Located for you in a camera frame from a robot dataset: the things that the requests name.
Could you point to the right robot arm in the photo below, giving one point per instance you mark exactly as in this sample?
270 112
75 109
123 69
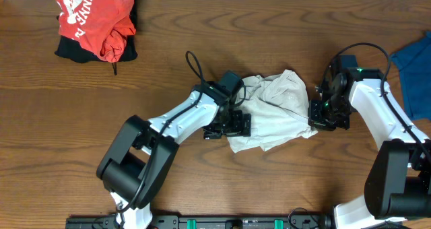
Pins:
397 188

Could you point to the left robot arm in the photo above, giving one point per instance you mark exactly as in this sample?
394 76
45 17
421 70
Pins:
138 160

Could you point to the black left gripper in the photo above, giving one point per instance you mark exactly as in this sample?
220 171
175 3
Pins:
238 129

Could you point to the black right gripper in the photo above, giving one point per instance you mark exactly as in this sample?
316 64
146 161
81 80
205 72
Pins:
315 120

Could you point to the blue t-shirt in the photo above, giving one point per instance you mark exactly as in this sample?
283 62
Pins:
413 64

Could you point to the red printed t-shirt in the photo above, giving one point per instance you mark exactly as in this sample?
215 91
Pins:
100 27

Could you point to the black folded garment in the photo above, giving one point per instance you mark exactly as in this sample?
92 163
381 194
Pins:
70 50

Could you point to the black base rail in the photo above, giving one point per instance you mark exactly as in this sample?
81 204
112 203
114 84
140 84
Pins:
299 219

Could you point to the beige t-shirt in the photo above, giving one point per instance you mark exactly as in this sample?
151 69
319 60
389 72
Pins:
278 105

